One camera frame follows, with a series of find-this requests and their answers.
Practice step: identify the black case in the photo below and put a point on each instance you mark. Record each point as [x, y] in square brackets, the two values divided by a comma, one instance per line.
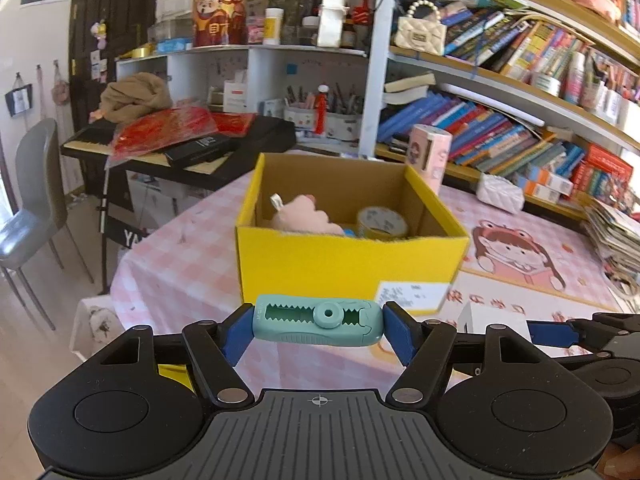
[197, 150]

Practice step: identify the stack of papers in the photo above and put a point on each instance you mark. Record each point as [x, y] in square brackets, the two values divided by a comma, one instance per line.
[615, 235]

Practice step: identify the red figure box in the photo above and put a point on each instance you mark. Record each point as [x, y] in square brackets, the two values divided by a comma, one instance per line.
[217, 20]

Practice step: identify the black keyboard piano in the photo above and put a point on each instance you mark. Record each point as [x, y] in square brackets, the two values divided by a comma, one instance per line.
[260, 135]

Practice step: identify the green correction tape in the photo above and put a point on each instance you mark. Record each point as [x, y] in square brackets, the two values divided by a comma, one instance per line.
[290, 332]

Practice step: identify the hanging pink pouch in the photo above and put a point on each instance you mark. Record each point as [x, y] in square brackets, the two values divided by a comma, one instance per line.
[60, 90]

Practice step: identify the row of shelf books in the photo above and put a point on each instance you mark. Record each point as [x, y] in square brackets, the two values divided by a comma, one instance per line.
[500, 35]

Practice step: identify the dark wooden door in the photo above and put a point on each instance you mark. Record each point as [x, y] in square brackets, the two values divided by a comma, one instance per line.
[115, 10]

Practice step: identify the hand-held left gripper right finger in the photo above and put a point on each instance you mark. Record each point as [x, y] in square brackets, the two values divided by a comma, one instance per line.
[397, 335]

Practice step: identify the white tube lamp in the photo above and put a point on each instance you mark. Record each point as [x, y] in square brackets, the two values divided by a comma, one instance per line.
[492, 104]

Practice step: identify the black keyboard stand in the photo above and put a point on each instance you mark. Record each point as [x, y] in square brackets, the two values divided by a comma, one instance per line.
[122, 235]

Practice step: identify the white bottle yellow label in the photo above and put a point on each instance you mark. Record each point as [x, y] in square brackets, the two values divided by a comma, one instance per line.
[273, 27]

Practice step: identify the orange white carton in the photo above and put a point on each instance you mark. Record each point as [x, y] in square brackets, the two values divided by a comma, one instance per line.
[552, 179]
[540, 190]

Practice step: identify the row of leaning books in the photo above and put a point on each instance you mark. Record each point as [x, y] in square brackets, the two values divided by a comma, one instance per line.
[475, 130]

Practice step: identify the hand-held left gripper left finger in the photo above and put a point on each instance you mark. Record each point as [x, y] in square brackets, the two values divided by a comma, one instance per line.
[240, 340]

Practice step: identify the white pen holder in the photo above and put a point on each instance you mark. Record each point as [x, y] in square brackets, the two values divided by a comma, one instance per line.
[344, 127]
[299, 120]

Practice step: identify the pink humidifier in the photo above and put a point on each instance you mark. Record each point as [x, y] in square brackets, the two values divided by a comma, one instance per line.
[430, 155]

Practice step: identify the beige cloth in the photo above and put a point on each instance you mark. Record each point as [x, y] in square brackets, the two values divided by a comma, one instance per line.
[135, 97]

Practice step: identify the red plastic bag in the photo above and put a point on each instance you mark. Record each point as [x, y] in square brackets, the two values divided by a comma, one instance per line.
[160, 132]

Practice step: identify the grey chair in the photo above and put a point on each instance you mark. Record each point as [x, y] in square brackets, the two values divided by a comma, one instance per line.
[35, 185]

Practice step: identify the small white box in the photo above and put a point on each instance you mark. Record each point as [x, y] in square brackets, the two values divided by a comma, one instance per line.
[480, 315]

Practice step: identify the person's right hand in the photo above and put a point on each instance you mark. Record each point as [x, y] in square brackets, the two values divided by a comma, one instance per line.
[625, 465]

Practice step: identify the pink plush pig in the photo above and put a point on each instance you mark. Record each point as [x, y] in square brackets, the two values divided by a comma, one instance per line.
[300, 217]

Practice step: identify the white shelf unit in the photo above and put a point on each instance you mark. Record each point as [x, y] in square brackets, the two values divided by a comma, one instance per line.
[185, 70]

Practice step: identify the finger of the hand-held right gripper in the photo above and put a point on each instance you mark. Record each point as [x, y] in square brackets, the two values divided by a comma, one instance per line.
[550, 334]
[575, 360]

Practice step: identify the thick lying book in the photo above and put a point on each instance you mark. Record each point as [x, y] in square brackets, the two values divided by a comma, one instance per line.
[410, 89]

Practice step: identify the red envelope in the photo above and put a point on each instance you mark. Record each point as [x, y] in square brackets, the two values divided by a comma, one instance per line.
[232, 124]

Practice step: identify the wooden bookshelf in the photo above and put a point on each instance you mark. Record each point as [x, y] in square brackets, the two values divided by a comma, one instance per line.
[375, 35]

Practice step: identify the white paper carton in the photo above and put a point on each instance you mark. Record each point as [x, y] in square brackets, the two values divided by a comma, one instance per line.
[332, 22]

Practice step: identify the red tassel ornament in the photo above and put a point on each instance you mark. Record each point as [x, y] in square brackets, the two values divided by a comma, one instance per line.
[320, 115]

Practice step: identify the yellow tape roll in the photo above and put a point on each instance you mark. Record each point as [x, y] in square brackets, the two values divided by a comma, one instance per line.
[367, 233]

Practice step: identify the hanging framed picture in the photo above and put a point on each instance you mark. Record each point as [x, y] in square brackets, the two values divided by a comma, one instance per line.
[19, 100]

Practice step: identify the yellow cardboard box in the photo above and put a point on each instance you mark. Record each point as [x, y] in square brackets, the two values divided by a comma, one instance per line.
[325, 270]

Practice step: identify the red boxed books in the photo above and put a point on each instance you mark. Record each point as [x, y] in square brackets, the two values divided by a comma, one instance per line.
[602, 172]

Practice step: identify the small doll ornament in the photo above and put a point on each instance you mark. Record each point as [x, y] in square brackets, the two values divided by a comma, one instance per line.
[99, 35]

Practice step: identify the white quilted purse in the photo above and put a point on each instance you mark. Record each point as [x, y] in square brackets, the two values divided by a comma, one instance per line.
[500, 192]

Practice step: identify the beige quilted handbag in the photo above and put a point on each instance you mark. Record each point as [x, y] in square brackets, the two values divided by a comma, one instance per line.
[420, 35]

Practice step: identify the white box red label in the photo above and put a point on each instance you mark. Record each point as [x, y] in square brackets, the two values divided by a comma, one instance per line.
[235, 97]

